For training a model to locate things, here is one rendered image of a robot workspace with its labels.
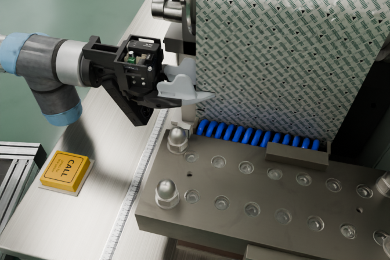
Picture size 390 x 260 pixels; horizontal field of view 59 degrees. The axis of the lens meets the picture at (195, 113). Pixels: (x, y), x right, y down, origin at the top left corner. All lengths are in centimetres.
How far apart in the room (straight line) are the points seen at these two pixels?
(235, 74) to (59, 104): 34
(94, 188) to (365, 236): 47
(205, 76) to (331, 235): 29
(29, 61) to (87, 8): 233
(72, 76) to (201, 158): 25
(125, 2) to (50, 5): 59
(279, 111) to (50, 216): 45
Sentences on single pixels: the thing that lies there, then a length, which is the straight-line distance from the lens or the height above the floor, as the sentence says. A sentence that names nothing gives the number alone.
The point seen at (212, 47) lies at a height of 119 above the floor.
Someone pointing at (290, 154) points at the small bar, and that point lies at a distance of 56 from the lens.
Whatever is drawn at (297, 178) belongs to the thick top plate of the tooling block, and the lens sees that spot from 56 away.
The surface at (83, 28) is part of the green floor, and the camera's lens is 272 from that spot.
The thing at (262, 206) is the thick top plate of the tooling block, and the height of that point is 103.
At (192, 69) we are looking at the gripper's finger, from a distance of 56.
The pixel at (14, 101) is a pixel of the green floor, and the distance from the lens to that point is 230.
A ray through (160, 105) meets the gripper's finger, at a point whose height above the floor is 109.
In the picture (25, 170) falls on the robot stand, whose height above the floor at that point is 23.
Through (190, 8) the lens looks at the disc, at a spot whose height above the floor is 125.
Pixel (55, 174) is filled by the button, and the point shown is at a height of 92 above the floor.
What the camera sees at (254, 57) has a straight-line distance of 49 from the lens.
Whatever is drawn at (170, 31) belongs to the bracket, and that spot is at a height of 114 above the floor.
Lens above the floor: 149
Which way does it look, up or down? 49 degrees down
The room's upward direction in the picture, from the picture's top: straight up
